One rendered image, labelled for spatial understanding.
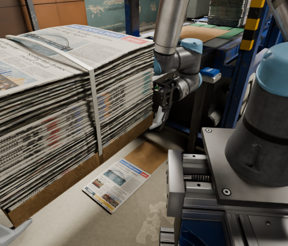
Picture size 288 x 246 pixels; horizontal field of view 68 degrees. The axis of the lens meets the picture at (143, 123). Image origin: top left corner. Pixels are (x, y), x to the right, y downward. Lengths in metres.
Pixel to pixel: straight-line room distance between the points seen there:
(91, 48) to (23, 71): 0.15
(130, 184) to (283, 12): 1.23
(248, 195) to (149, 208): 0.99
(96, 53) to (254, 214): 0.46
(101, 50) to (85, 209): 1.11
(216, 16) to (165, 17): 1.58
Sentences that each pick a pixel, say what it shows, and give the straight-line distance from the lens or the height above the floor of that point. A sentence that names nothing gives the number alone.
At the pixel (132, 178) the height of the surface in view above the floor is 0.01.
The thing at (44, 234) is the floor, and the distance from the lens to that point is 1.40.
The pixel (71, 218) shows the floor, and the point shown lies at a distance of 1.41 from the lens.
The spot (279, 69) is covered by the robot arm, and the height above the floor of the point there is 1.03.
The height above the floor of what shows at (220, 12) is 0.90.
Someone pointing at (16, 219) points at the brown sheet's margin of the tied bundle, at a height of 0.82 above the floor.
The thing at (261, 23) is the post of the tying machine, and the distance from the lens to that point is 1.33.
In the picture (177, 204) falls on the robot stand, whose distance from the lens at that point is 0.50.
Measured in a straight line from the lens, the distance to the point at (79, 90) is 0.37.
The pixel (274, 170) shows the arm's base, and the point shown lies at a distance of 0.46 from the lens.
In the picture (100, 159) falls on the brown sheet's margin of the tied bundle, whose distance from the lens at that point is 0.48.
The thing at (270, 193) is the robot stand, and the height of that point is 0.82.
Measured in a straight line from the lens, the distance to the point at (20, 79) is 0.35.
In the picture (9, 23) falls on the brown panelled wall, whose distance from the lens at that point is 3.93.
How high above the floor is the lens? 1.14
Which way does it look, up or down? 34 degrees down
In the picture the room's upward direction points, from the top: straight up
